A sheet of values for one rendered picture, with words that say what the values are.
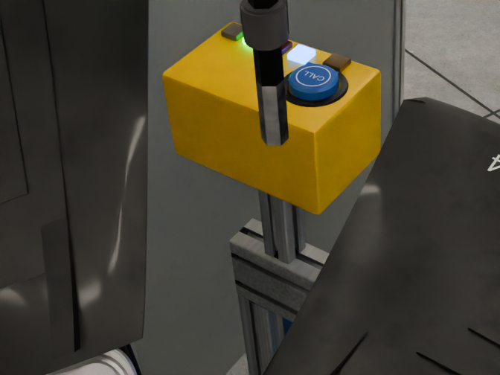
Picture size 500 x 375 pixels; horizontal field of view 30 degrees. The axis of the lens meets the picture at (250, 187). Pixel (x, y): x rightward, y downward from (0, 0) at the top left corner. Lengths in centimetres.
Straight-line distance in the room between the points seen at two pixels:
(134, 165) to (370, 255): 19
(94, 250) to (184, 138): 54
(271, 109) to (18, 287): 11
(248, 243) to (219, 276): 74
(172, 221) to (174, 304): 17
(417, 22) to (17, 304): 262
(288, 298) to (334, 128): 25
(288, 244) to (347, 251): 43
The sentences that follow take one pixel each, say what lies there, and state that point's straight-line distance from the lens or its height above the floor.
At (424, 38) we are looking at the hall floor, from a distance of 281.
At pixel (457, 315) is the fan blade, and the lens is 43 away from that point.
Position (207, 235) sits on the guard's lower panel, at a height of 42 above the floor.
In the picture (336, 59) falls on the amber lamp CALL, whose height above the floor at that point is 108.
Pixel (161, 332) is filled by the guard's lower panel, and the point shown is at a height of 31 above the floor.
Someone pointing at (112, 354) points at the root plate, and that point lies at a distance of 30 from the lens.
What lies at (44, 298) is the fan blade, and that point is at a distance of 30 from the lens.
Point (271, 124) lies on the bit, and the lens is 23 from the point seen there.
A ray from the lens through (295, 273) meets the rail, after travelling 90.
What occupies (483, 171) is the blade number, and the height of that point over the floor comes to 118.
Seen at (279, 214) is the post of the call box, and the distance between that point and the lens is 86.
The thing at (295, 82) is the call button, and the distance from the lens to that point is 75.
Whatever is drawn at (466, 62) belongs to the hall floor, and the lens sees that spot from 271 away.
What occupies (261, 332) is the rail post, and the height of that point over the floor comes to 74.
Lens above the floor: 151
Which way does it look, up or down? 41 degrees down
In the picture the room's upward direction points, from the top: 7 degrees counter-clockwise
